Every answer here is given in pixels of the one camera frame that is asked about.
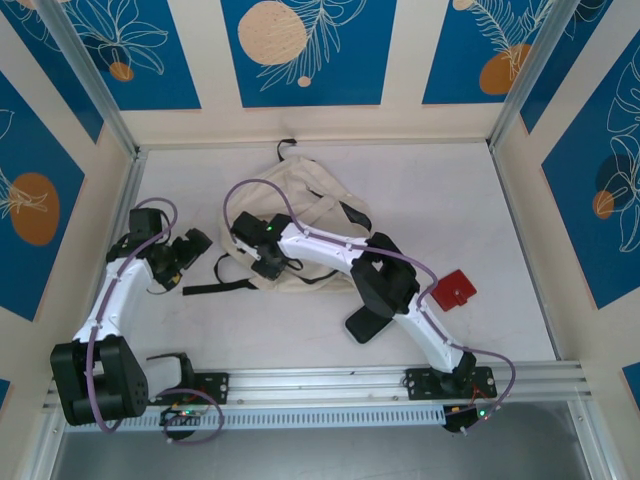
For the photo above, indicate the small controller board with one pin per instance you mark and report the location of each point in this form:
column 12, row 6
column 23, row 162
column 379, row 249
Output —
column 182, row 413
column 475, row 415

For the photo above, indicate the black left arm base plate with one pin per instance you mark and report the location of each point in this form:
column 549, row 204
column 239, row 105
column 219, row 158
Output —
column 220, row 387

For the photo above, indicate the aluminium frame post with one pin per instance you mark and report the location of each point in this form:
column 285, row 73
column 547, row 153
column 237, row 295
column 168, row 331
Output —
column 533, row 75
column 90, row 75

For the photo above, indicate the blue floral wall panel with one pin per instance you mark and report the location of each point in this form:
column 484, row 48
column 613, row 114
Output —
column 62, row 75
column 175, row 90
column 30, row 150
column 575, row 225
column 350, row 75
column 450, row 75
column 570, row 50

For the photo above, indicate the beige canvas backpack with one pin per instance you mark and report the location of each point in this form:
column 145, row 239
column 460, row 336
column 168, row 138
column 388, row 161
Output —
column 320, row 175

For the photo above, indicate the small red box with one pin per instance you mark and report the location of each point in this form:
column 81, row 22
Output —
column 452, row 290

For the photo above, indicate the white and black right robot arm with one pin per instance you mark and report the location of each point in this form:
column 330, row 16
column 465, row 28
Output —
column 325, row 247

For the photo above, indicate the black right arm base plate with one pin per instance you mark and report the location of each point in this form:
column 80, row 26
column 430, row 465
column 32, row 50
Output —
column 417, row 382

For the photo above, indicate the black oblong case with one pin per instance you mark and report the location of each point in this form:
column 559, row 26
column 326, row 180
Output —
column 362, row 327

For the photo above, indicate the grey metal sheet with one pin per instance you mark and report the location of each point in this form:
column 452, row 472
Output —
column 320, row 457

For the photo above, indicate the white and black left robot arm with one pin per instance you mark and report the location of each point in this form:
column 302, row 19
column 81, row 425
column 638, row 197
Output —
column 115, row 305

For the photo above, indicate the aluminium mounting rail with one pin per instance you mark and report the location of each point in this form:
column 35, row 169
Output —
column 320, row 385

